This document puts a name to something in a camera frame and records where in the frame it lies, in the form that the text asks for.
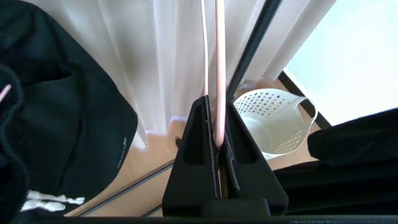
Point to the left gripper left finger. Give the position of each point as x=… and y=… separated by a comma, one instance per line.
x=189, y=186

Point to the black garment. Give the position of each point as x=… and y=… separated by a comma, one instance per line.
x=357, y=143
x=62, y=124

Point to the black clothes rack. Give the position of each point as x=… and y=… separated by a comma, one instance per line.
x=252, y=46

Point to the white laundry basket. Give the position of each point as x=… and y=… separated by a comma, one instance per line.
x=273, y=124

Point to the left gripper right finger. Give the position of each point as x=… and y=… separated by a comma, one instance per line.
x=258, y=186

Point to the pink clothes hanger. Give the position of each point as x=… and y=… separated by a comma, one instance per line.
x=220, y=62
x=4, y=92

